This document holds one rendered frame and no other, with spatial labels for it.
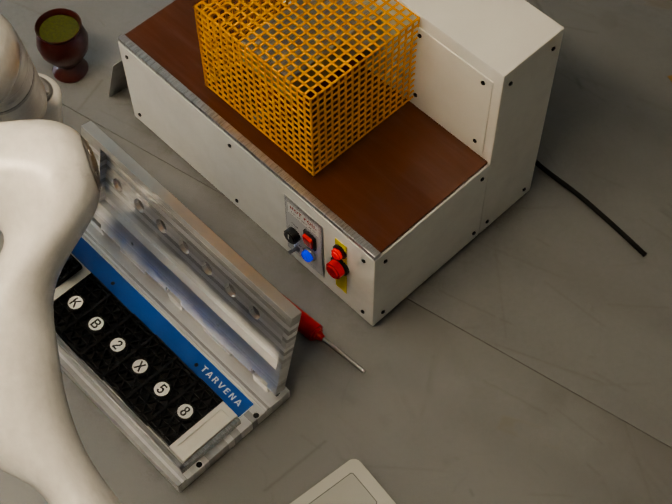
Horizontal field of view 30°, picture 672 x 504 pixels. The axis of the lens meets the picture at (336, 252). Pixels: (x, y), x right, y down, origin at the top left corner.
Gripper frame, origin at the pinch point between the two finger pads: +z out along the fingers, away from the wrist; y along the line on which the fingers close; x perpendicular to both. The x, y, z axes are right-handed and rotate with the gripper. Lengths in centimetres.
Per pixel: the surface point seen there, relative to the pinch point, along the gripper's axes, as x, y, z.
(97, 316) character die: 2.2, 11.2, 5.5
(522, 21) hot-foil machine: 54, 35, -41
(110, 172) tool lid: 12.8, 0.6, -9.1
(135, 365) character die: 1.1, 21.3, 5.7
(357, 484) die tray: 12, 55, 6
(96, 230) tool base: 11.8, -1.5, 4.8
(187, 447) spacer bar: -1.7, 35.9, 6.5
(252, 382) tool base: 11.5, 34.3, 4.8
